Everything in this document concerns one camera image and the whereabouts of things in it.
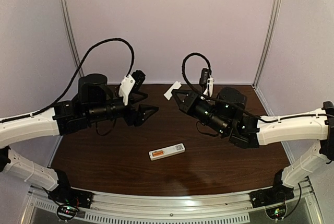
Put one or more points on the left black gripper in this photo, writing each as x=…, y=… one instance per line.
x=137, y=119

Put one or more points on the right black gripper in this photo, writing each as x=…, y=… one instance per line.
x=192, y=98

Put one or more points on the white battery cover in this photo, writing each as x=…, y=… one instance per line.
x=168, y=94

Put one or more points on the white remote control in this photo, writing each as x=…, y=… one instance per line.
x=168, y=151

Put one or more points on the orange battery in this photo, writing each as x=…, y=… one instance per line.
x=158, y=156
x=158, y=153

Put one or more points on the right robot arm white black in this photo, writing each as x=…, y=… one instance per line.
x=226, y=115

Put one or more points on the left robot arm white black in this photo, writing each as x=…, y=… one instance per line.
x=95, y=102

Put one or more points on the left round circuit board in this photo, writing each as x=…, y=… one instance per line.
x=66, y=212

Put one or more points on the round circuit board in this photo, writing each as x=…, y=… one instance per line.
x=276, y=212
x=66, y=212

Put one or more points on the right round circuit board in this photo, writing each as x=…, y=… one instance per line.
x=276, y=212

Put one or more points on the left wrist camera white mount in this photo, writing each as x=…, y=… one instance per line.
x=129, y=84

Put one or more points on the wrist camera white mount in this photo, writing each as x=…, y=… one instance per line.
x=129, y=84
x=206, y=82

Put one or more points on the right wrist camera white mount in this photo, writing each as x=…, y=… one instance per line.
x=206, y=82

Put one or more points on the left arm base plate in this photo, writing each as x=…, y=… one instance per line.
x=71, y=196

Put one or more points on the front aluminium rail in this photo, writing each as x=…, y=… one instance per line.
x=219, y=208

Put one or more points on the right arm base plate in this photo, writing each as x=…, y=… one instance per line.
x=271, y=198

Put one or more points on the left aluminium frame post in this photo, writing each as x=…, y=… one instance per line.
x=70, y=37

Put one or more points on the aluminium frame post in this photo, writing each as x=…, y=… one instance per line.
x=276, y=5
x=70, y=37

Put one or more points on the right aluminium frame post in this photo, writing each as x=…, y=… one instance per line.
x=276, y=5

